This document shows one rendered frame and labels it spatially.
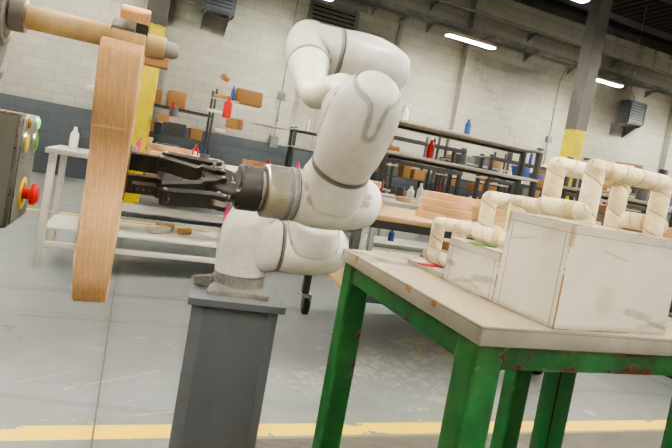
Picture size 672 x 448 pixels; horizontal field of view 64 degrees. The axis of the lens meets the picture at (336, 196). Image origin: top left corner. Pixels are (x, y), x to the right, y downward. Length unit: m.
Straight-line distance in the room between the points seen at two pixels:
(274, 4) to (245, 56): 1.33
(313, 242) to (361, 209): 0.69
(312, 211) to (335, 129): 0.15
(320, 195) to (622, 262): 0.52
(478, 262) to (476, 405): 0.30
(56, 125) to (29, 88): 0.82
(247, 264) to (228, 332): 0.20
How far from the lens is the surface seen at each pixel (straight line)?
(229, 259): 1.59
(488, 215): 1.13
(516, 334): 0.88
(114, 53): 0.64
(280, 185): 0.86
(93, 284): 0.77
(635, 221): 1.12
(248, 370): 1.64
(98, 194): 0.72
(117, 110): 0.66
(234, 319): 1.58
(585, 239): 0.94
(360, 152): 0.80
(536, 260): 0.96
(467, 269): 1.10
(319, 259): 1.62
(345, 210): 0.88
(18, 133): 1.05
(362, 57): 1.35
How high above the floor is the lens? 1.12
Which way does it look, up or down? 3 degrees down
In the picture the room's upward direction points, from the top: 10 degrees clockwise
